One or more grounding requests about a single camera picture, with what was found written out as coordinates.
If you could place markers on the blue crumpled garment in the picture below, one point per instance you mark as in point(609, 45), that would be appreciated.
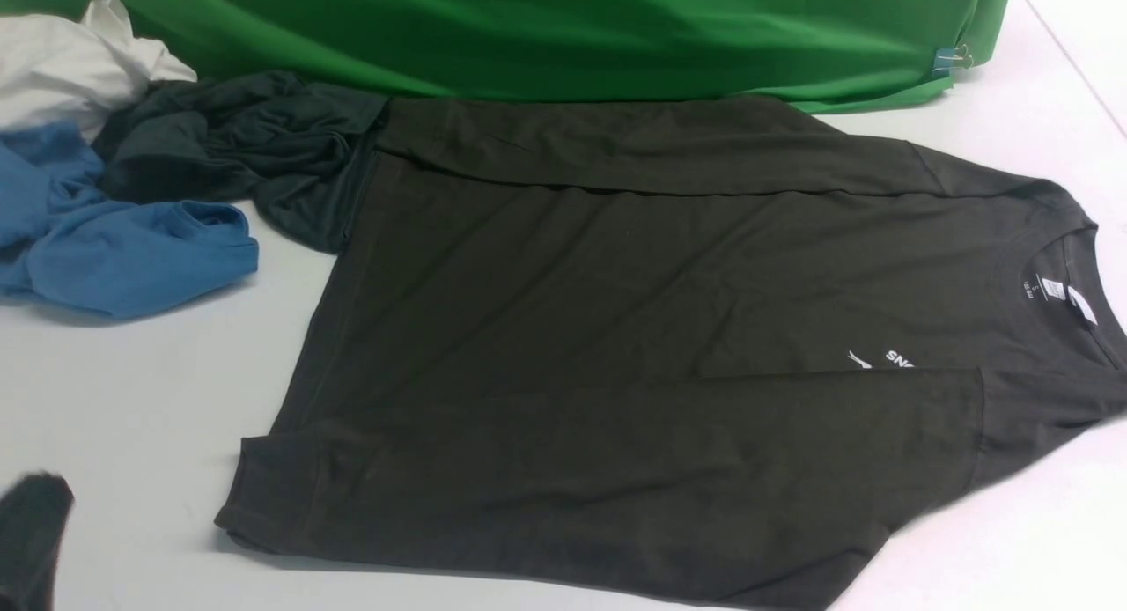
point(67, 244)

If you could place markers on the white crumpled garment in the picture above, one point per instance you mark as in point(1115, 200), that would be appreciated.
point(54, 69)

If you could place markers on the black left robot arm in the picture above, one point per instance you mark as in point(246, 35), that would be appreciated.
point(34, 514)

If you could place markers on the dark gray long-sleeved shirt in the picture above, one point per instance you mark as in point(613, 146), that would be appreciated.
point(710, 351)

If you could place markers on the green backdrop cloth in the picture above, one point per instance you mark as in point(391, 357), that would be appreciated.
point(823, 56)

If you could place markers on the dark teal crumpled garment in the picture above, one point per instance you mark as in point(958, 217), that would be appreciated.
point(301, 151)

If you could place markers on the blue binder clip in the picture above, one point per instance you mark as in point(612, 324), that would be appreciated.
point(948, 59)

